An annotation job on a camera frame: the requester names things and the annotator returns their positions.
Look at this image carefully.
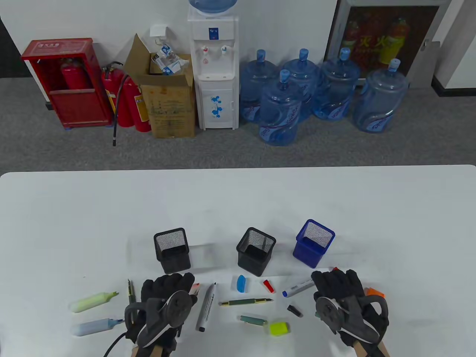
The person's right hand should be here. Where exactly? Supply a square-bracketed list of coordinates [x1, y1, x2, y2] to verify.
[311, 268, 389, 348]

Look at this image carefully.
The person's left hand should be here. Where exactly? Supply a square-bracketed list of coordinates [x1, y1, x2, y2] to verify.
[126, 273, 197, 352]

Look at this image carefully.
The white marker with blue end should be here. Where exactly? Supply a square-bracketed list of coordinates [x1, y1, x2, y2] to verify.
[282, 279, 316, 298]

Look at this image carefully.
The white marker with black end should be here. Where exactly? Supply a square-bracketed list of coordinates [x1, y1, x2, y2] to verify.
[196, 283, 217, 332]

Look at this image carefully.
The person's left forearm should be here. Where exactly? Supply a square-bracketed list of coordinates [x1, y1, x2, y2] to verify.
[130, 344, 168, 357]

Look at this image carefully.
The person's right forearm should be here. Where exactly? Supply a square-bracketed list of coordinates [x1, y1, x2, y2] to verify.
[351, 340, 391, 357]

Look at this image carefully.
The black mesh pen holder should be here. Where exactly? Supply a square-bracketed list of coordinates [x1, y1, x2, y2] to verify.
[236, 227, 277, 277]
[154, 227, 192, 275]

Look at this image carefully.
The blue mesh pen holder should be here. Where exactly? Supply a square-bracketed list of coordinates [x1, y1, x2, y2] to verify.
[292, 219, 336, 269]

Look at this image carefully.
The green highlighter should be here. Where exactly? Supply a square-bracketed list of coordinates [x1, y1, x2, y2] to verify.
[70, 292, 120, 313]

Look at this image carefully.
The blue highlighter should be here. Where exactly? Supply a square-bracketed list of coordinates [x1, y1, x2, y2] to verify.
[71, 317, 126, 337]

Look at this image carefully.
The open cardboard box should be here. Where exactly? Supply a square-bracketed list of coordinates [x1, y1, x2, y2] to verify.
[123, 33, 197, 139]

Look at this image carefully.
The blue water jug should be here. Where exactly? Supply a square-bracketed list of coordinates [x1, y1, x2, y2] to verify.
[240, 49, 279, 123]
[353, 58, 410, 133]
[281, 48, 320, 121]
[312, 47, 361, 121]
[258, 69, 303, 146]

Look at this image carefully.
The white water dispenser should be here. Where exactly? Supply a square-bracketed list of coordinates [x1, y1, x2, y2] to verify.
[187, 7, 239, 131]

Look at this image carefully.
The red extinguisher with yellow label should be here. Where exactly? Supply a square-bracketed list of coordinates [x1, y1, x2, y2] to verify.
[123, 76, 152, 132]

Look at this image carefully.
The red fire extinguisher cabinet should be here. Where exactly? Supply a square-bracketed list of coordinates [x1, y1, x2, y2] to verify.
[20, 37, 114, 129]

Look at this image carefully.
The pile of plastic wrappers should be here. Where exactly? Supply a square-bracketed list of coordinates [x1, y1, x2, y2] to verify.
[151, 44, 191, 75]

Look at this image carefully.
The red extinguisher inside cabinet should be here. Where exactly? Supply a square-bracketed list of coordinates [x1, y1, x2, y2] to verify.
[60, 58, 93, 90]

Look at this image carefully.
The dark door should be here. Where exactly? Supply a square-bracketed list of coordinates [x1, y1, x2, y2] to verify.
[0, 17, 35, 79]

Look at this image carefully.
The blue bottle on dispenser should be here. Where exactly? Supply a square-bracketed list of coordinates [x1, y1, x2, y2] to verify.
[189, 0, 238, 15]

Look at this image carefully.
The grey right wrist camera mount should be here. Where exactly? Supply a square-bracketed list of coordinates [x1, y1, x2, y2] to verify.
[314, 294, 389, 344]

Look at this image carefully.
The black cable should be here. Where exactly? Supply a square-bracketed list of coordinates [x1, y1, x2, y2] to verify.
[103, 332, 129, 357]

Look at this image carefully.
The red extinguisher with black hose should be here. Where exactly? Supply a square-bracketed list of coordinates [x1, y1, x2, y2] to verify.
[101, 61, 131, 147]

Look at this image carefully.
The glass-fronted wall fire cabinet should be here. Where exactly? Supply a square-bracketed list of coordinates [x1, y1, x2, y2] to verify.
[324, 0, 452, 90]

